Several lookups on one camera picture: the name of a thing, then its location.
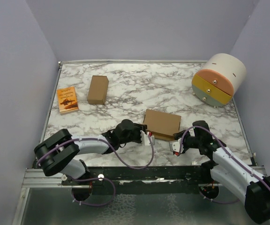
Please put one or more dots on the orange book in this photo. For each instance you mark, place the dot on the orange book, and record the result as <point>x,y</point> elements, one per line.
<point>67,100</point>

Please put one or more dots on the small folded cardboard box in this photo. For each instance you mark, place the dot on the small folded cardboard box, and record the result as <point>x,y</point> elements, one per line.
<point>98,90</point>

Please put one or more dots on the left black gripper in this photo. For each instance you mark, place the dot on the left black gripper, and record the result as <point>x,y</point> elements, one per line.
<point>138,127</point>

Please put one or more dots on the brown cardboard box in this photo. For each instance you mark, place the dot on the brown cardboard box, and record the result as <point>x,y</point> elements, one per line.
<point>162,125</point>

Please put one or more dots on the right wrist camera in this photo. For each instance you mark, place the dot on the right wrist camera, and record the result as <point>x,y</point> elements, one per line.
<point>175,147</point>

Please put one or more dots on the white cylinder with coloured base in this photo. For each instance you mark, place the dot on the white cylinder with coloured base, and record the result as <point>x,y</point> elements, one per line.
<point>219,79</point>

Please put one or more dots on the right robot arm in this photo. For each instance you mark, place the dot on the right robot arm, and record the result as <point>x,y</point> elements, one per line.
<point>251,187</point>

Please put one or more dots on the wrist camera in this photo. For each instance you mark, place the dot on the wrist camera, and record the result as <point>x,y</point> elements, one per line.
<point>175,147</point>
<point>147,139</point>

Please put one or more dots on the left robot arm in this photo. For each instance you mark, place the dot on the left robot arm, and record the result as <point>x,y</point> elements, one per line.
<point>56,154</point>

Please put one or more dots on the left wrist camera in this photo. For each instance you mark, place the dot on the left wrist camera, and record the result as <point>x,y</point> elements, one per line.
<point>147,139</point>

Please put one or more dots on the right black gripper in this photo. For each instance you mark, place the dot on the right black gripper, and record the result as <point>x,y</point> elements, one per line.
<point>187,133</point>

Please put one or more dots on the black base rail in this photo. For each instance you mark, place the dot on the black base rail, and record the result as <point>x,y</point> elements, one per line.
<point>152,180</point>

